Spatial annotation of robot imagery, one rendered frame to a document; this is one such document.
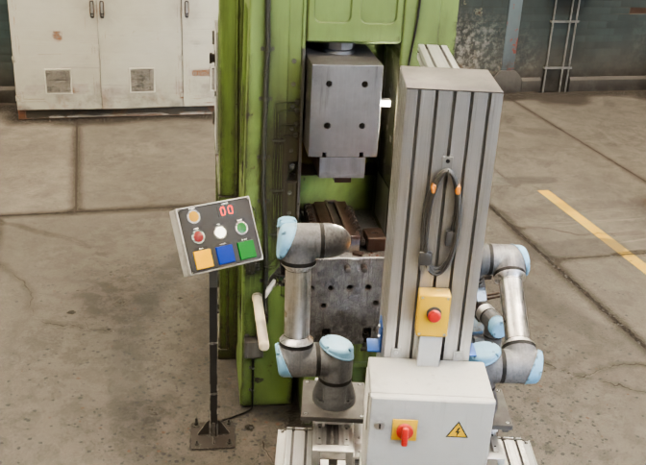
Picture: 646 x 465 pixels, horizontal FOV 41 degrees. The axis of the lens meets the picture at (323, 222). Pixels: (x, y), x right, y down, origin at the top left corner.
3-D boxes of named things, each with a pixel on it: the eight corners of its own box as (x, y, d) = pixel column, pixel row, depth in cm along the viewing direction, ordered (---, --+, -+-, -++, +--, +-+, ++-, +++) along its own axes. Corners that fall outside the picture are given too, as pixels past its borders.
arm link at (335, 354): (355, 383, 296) (358, 349, 290) (315, 384, 294) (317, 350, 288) (349, 364, 306) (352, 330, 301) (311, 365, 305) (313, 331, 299)
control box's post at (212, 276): (217, 438, 411) (217, 229, 369) (210, 438, 411) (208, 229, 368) (217, 433, 415) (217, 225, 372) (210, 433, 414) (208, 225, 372)
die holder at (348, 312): (385, 343, 408) (393, 256, 390) (305, 345, 402) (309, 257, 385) (364, 287, 458) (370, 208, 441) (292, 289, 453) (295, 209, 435)
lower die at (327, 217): (359, 252, 393) (360, 234, 390) (314, 252, 391) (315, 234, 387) (344, 215, 432) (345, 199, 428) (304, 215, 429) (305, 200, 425)
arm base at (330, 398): (356, 412, 297) (358, 387, 293) (311, 410, 297) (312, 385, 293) (355, 387, 311) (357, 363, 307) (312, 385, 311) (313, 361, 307)
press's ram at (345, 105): (396, 157, 378) (404, 65, 362) (308, 157, 372) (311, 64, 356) (377, 128, 416) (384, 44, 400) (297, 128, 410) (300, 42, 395)
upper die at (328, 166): (363, 178, 379) (365, 157, 376) (318, 178, 377) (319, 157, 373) (348, 147, 418) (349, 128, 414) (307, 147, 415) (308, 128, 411)
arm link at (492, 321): (489, 341, 333) (492, 322, 329) (478, 327, 343) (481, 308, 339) (509, 340, 335) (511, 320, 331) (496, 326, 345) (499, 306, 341)
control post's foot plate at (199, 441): (236, 449, 405) (236, 433, 401) (188, 452, 401) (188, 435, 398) (235, 421, 424) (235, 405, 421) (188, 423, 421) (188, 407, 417)
